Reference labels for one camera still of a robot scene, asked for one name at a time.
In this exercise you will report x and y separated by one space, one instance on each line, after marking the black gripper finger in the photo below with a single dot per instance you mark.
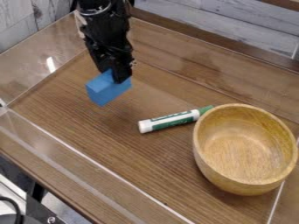
121 69
100 55

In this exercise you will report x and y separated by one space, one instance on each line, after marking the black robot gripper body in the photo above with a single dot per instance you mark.
107 28

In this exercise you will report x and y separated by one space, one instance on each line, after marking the blue rectangular block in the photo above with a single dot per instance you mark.
103 90

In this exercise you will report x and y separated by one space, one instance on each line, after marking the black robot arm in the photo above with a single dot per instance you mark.
101 5

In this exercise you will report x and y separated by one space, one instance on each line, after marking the brown wooden bowl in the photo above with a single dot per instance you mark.
244 149

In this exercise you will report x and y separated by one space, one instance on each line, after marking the green and white marker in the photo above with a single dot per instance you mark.
167 121

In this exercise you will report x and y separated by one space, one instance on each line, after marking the clear acrylic tray wall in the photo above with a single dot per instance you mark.
117 176

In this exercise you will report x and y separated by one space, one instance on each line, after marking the black equipment with cable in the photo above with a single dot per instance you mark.
33 214

